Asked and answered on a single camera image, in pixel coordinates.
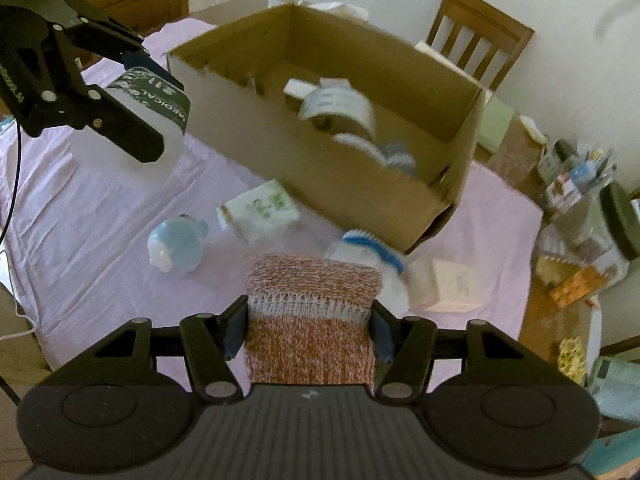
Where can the small cream box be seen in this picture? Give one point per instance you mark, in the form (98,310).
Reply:
(450,285)

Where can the gold ornament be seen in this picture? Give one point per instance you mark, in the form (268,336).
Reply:
(570,360)

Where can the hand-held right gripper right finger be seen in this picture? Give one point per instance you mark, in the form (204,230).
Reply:
(382,335)

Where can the blue piggy bank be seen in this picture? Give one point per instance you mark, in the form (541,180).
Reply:
(175,245)

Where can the white green book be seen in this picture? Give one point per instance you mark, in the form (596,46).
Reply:
(497,120)

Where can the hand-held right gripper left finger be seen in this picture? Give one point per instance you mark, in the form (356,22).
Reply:
(232,335)

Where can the clear pen holder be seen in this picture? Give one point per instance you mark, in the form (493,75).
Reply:
(592,170)

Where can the orange blister pack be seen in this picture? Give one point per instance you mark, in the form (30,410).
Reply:
(580,285)

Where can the dark lid labelled jar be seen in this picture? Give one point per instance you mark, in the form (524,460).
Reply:
(552,160)

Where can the teal packets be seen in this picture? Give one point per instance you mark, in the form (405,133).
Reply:
(615,385)

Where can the green white carton box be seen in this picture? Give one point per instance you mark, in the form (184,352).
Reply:
(260,210)

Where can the brown cardboard box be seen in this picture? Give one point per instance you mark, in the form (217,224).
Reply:
(325,185)

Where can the blue grey knitted sock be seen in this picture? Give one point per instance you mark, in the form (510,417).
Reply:
(397,157)

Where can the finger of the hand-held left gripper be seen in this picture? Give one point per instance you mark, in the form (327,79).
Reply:
(115,120)
(110,35)

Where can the pink tablecloth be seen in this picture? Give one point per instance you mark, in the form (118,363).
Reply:
(100,220)

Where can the white sock with blue stripe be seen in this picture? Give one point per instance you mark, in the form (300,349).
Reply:
(360,250)

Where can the translucent plastic medical container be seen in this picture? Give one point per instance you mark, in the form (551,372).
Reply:
(160,102)

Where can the large black lid glass jar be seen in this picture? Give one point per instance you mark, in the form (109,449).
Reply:
(620,215)

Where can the clear tape roll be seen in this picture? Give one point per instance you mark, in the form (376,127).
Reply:
(340,105)

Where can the pink knitted sock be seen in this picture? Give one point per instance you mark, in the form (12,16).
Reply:
(310,345)

